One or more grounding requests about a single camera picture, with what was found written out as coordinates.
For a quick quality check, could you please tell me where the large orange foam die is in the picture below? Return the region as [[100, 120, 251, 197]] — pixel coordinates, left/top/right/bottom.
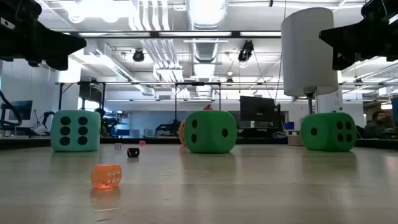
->
[[178, 119, 187, 146]]

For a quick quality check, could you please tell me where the black curved hose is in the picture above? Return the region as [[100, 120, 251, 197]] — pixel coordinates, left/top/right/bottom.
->
[[0, 90, 23, 128]]

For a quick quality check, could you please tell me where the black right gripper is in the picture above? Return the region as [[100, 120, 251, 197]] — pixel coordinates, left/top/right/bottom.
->
[[319, 12, 398, 71]]

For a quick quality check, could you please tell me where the black overhead frame bar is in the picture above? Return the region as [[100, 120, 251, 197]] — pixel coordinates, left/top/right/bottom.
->
[[62, 30, 282, 39]]

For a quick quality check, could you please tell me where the black aluminium table frame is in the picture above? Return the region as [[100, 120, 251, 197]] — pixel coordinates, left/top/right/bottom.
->
[[0, 136, 398, 151]]

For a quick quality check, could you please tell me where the black ceiling camera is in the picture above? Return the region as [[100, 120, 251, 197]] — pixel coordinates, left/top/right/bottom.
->
[[238, 40, 254, 62], [132, 49, 146, 63]]

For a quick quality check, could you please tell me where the black background workbench frame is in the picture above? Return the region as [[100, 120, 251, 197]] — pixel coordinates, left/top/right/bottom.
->
[[55, 81, 223, 138]]

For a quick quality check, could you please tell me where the dark background wall monitor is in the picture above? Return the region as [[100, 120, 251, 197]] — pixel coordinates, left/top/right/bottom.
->
[[9, 100, 34, 121]]

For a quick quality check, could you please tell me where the large teal foam die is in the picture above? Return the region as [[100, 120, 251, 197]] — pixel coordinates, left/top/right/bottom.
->
[[50, 110, 101, 152]]

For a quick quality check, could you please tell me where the large green foam die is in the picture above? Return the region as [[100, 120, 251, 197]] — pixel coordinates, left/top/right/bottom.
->
[[183, 110, 238, 154], [300, 112, 358, 152]]

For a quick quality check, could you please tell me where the person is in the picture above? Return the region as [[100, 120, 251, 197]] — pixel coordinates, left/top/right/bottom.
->
[[363, 110, 396, 139]]

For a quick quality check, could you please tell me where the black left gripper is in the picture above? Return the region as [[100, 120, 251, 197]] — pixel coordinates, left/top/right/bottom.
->
[[0, 18, 87, 71]]

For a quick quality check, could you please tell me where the small orange translucent die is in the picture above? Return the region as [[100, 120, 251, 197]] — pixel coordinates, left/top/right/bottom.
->
[[90, 164, 123, 189]]

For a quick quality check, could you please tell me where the white shade wooden base lamp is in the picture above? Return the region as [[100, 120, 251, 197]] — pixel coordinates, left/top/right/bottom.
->
[[280, 7, 340, 147]]

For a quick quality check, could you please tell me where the black background monitor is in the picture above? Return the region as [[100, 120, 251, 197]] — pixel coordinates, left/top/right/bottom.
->
[[239, 95, 276, 123]]

